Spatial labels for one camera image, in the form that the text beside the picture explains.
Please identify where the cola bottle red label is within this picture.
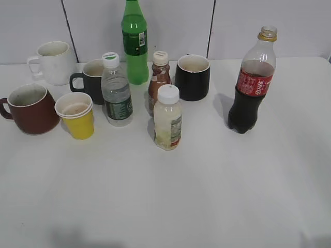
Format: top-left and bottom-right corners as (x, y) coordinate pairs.
(228, 25), (278, 134)

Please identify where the dark red ceramic mug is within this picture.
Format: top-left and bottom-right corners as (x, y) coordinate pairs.
(1, 84), (59, 135)

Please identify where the yellow paper cup stack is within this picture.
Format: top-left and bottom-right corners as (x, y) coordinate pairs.
(54, 92), (94, 140)

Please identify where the milky juice bottle white cap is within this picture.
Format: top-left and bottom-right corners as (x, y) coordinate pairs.
(154, 84), (182, 151)

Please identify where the brown drink bottle beige cap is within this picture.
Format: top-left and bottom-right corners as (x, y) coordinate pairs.
(148, 51), (172, 117)

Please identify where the black ceramic mug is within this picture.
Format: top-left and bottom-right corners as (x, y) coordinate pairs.
(174, 54), (210, 101)

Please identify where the clear water bottle white cap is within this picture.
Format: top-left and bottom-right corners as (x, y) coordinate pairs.
(101, 52), (133, 127)

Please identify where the dark green mug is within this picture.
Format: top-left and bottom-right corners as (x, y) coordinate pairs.
(69, 59), (104, 105)

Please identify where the green soda bottle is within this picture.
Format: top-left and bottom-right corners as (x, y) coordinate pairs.
(121, 1), (149, 85)

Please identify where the white ceramic mug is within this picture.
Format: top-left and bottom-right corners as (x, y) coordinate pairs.
(26, 41), (78, 86)

